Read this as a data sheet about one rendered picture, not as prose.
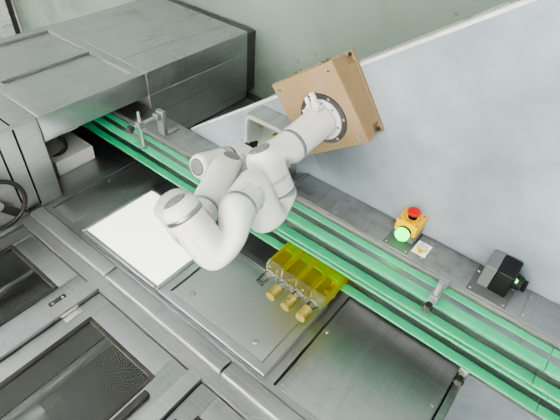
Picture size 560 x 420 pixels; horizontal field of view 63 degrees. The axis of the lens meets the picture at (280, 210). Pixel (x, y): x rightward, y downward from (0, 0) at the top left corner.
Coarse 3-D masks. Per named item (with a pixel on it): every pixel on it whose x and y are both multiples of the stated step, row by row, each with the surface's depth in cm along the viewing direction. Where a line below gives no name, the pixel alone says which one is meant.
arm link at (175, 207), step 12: (168, 192) 102; (180, 192) 98; (156, 204) 102; (168, 204) 93; (180, 204) 91; (192, 204) 92; (204, 204) 111; (156, 216) 103; (168, 216) 91; (180, 216) 91; (216, 216) 113; (168, 228) 104
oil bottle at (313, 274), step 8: (312, 264) 148; (320, 264) 148; (304, 272) 145; (312, 272) 145; (320, 272) 146; (296, 280) 143; (304, 280) 143; (312, 280) 143; (296, 288) 142; (304, 288) 141; (304, 296) 142
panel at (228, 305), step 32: (160, 192) 191; (256, 256) 169; (160, 288) 156; (192, 288) 157; (224, 288) 158; (256, 288) 159; (192, 320) 148; (224, 320) 148; (256, 320) 149; (288, 320) 150; (256, 352) 141
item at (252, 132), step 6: (246, 120) 155; (252, 120) 153; (258, 120) 152; (246, 126) 157; (252, 126) 159; (264, 126) 162; (270, 126) 150; (246, 132) 159; (252, 132) 161; (258, 132) 164; (264, 132) 163; (270, 132) 162; (246, 138) 160; (252, 138) 163; (258, 138) 165; (264, 138) 165; (258, 144) 167
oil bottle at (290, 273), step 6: (300, 252) 151; (306, 252) 151; (294, 258) 149; (300, 258) 149; (306, 258) 149; (312, 258) 150; (288, 264) 147; (294, 264) 147; (300, 264) 147; (306, 264) 148; (282, 270) 145; (288, 270) 145; (294, 270) 146; (300, 270) 146; (282, 276) 144; (288, 276) 144; (294, 276) 144; (288, 282) 144; (294, 282) 145; (288, 288) 146
